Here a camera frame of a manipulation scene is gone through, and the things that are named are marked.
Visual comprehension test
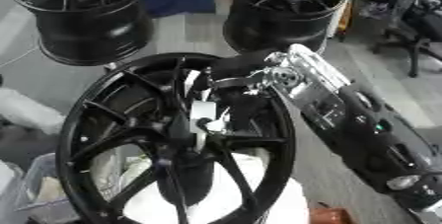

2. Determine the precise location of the white wheel stand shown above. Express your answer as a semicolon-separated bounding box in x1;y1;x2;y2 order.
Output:
120;151;313;224

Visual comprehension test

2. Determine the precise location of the black office chair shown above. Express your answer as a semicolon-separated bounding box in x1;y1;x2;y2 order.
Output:
369;0;442;79

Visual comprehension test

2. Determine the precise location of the large black spoked wheel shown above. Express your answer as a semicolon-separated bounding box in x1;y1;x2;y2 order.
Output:
55;52;299;224

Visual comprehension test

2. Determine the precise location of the white pin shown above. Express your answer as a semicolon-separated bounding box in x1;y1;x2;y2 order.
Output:
183;69;202;94
205;110;234;134

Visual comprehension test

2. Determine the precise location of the white cylinder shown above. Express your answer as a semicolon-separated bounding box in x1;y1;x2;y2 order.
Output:
0;87;69;136

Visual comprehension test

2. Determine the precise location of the orange-brown object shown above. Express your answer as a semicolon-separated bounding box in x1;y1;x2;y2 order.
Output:
309;205;363;224

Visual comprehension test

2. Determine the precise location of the clear plastic bin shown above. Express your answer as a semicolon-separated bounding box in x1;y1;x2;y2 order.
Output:
12;152;83;224

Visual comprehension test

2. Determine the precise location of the black wheel rim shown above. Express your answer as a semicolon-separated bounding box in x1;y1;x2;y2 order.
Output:
221;0;349;55
10;0;158;67

